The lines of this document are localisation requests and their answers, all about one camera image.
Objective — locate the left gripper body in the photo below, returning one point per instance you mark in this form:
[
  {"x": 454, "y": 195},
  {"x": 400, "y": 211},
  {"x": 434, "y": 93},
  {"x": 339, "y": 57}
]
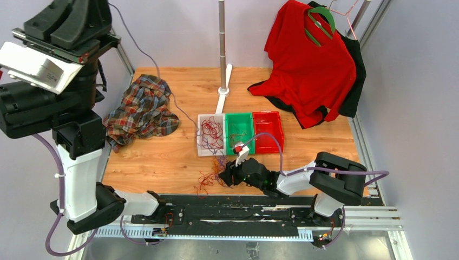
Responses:
[{"x": 81, "y": 56}]

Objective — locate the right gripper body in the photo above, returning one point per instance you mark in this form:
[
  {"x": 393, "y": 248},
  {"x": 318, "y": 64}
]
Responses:
[{"x": 238, "y": 175}]

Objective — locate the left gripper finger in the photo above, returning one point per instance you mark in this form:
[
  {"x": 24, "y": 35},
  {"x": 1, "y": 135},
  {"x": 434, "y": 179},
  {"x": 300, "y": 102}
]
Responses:
[
  {"x": 47, "y": 21},
  {"x": 88, "y": 20}
]

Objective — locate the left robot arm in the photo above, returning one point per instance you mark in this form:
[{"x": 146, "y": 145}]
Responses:
[{"x": 78, "y": 133}]

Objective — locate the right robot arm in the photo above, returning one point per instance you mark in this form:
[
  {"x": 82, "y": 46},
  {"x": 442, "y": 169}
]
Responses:
[{"x": 340, "y": 181}]

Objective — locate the green plastic bin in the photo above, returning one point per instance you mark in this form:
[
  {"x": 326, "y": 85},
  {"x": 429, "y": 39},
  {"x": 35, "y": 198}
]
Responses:
[{"x": 239, "y": 127}]

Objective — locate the white plastic bin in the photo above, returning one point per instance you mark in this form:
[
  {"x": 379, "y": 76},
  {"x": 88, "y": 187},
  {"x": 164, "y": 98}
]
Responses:
[{"x": 210, "y": 138}]

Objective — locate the red plastic bin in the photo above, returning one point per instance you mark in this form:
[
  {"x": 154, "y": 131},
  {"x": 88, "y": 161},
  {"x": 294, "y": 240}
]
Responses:
[{"x": 268, "y": 122}]

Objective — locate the plaid shirt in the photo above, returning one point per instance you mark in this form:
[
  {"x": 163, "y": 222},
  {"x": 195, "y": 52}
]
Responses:
[{"x": 143, "y": 113}]

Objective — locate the clothes rack pole with base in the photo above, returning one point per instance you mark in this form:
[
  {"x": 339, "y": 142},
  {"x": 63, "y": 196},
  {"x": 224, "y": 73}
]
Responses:
[{"x": 225, "y": 68}]

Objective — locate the red t-shirt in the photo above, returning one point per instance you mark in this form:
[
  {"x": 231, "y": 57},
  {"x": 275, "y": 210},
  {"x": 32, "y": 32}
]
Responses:
[{"x": 308, "y": 68}]

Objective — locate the black t-shirt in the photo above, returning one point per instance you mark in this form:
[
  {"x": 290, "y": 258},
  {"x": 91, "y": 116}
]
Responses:
[{"x": 355, "y": 71}]

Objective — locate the green hanger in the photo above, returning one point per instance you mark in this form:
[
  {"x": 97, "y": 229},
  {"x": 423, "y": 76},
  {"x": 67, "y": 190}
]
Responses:
[{"x": 319, "y": 25}]

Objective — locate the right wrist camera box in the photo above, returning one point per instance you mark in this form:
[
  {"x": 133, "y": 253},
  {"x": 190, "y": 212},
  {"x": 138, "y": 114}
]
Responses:
[{"x": 242, "y": 152}]

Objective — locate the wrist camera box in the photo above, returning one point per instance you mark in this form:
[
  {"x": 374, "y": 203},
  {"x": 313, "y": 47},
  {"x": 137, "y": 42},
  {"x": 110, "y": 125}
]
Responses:
[
  {"x": 242, "y": 152},
  {"x": 37, "y": 69}
]

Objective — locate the aluminium frame rail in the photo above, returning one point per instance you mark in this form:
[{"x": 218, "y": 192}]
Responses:
[{"x": 118, "y": 54}]

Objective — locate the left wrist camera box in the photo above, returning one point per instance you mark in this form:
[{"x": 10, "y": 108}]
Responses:
[{"x": 37, "y": 69}]

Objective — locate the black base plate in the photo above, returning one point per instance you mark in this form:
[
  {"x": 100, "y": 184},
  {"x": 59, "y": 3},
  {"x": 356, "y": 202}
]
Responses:
[{"x": 243, "y": 216}]

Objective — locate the pink wire hanger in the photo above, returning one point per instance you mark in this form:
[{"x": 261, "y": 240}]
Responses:
[{"x": 350, "y": 16}]

